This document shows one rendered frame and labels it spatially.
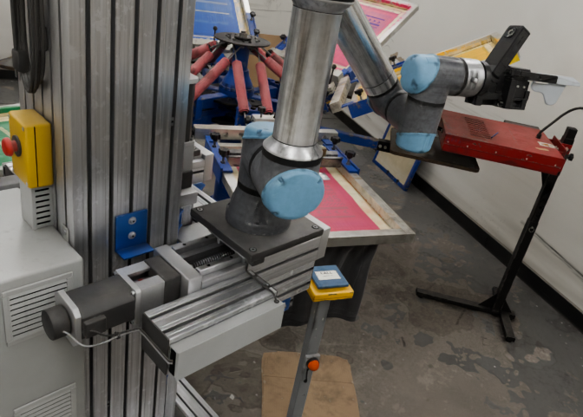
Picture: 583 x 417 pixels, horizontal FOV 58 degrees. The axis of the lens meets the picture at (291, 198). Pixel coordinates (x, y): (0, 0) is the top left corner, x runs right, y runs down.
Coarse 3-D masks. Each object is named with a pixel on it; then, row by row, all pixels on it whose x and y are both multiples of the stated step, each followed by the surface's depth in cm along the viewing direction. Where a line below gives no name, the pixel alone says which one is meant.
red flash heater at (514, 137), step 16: (448, 112) 294; (448, 128) 266; (464, 128) 271; (480, 128) 275; (496, 128) 281; (512, 128) 286; (528, 128) 291; (448, 144) 260; (464, 144) 258; (480, 144) 257; (496, 144) 256; (512, 144) 260; (528, 144) 265; (544, 144) 269; (560, 144) 270; (496, 160) 259; (512, 160) 258; (528, 160) 256; (544, 160) 255; (560, 160) 253
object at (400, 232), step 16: (224, 144) 230; (240, 144) 233; (224, 176) 202; (352, 176) 222; (368, 192) 210; (384, 208) 200; (400, 224) 190; (336, 240) 175; (352, 240) 178; (368, 240) 180; (384, 240) 183; (400, 240) 185
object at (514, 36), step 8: (504, 32) 108; (512, 32) 105; (520, 32) 104; (528, 32) 105; (504, 40) 107; (512, 40) 105; (520, 40) 105; (496, 48) 107; (504, 48) 105; (512, 48) 105; (520, 48) 105; (488, 56) 108; (496, 56) 106; (504, 56) 105; (512, 56) 105; (488, 64) 107; (496, 64) 105; (504, 64) 105; (496, 72) 105
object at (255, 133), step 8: (248, 128) 110; (256, 128) 109; (264, 128) 109; (272, 128) 110; (248, 136) 109; (256, 136) 108; (264, 136) 107; (248, 144) 110; (256, 144) 109; (248, 152) 110; (256, 152) 107; (240, 160) 114; (248, 160) 109; (240, 168) 115; (248, 168) 109; (240, 176) 115; (248, 176) 113; (248, 184) 113
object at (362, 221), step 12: (324, 168) 233; (324, 180) 222; (336, 180) 224; (336, 192) 213; (348, 204) 206; (360, 216) 198; (336, 228) 187; (348, 228) 189; (360, 228) 190; (372, 228) 192
